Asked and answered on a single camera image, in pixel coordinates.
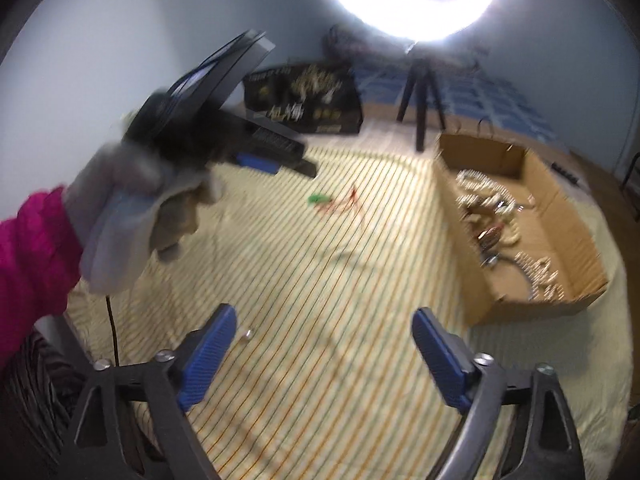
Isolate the person's left forearm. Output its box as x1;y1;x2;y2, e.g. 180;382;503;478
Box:
0;187;83;366

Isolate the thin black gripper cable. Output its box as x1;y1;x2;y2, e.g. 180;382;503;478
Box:
104;292;120;367

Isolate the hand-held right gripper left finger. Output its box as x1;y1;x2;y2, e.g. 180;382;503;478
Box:
62;303;238;480

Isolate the white ring light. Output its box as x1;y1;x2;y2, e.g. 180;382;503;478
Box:
327;0;498;43

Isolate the black printed bag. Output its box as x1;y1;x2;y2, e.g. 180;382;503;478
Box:
243;62;364;135

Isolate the striped dark clothing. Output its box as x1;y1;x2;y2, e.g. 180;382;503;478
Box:
0;330;101;480

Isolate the cardboard box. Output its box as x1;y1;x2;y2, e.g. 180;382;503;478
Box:
432;132;610;328

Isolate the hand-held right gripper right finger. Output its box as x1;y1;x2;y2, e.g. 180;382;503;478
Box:
411;307;586;480

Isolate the red string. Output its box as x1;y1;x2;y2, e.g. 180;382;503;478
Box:
317;185;366;221

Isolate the tan bed sheet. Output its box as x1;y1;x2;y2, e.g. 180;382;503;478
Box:
362;102;616;181

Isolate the blue patterned blanket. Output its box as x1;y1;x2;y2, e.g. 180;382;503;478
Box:
350;57;571;156

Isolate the black cable with inline switch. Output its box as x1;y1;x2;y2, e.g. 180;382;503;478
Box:
475;116;581;181

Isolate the yellow striped sheet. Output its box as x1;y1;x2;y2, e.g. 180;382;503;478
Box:
65;132;633;480

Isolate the black tripod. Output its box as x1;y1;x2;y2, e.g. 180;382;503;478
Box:
396;42;447;152

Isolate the white bead necklace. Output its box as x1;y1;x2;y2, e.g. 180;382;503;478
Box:
457;169;538;223

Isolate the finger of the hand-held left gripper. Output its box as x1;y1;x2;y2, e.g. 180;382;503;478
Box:
231;154;279;175
240;119;318;178

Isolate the person's left hand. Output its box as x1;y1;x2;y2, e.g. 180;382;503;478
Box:
65;110;226;296

